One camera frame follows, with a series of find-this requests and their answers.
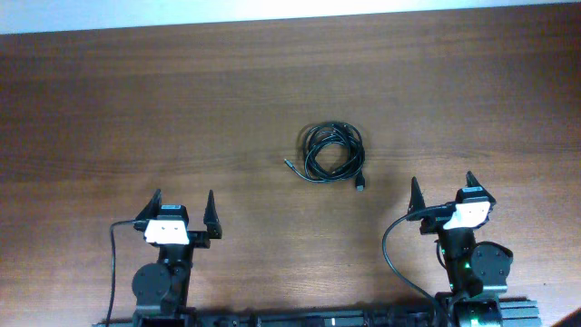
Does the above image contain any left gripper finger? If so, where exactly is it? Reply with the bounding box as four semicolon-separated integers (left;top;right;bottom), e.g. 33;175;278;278
203;190;222;239
135;189;162;221

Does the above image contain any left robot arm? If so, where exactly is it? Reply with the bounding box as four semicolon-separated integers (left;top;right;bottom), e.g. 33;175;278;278
132;190;222;326

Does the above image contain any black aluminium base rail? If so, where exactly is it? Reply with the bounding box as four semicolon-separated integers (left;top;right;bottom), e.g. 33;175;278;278
110;299;542;327

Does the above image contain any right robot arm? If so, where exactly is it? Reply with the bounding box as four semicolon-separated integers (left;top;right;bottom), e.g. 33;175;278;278
408;172;513;326

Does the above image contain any thin black cable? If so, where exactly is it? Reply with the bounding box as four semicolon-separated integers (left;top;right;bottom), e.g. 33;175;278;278
283;121;364;184

